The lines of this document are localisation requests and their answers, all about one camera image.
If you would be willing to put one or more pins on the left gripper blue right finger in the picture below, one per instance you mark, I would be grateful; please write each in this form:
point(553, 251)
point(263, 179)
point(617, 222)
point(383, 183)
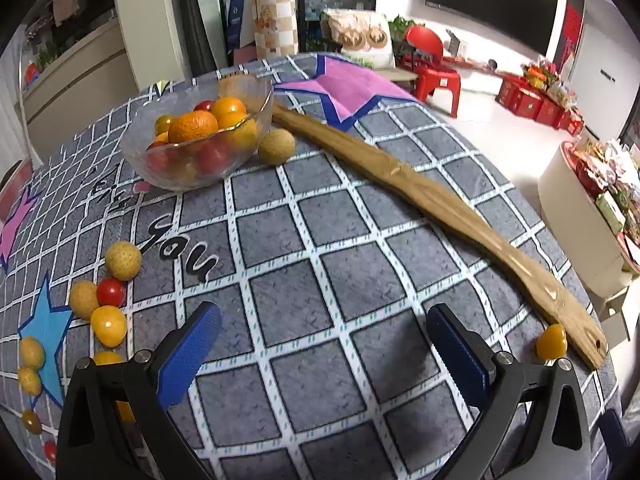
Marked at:
point(554, 443)

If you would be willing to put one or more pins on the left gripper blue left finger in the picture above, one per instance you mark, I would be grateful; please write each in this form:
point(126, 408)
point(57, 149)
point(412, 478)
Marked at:
point(92, 443)

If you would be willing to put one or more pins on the yellow tomato near scratcher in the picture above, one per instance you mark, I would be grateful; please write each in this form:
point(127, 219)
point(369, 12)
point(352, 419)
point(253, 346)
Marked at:
point(552, 343)

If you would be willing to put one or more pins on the yellow cherry tomato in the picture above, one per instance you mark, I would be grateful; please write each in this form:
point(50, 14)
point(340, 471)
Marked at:
point(109, 325)

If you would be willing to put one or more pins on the tan longan left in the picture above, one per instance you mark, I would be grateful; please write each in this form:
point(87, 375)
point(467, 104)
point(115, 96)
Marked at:
point(83, 299)

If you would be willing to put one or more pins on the red cherry tomato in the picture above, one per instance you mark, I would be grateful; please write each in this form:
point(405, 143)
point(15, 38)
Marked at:
point(111, 292)

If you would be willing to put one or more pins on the longan near lettering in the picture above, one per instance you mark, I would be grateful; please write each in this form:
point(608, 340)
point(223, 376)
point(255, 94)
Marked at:
point(123, 260)

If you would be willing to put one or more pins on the long wooden back scratcher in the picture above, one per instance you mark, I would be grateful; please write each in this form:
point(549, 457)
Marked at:
point(435, 199)

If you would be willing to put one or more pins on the clear glass fruit bowl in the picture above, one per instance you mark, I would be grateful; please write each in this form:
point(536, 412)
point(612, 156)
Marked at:
point(242, 105)

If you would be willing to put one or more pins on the large orange in bowl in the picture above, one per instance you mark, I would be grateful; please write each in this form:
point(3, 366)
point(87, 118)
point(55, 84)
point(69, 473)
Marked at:
point(191, 126)

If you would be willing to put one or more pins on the longan beside bowl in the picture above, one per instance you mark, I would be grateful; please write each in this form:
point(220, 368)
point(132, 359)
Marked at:
point(277, 146)

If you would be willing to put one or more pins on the red plastic stool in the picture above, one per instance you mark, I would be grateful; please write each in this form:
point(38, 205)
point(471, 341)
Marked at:
point(426, 60)

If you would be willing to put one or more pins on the checked paper roll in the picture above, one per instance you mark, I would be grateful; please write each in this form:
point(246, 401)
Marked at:
point(275, 27)

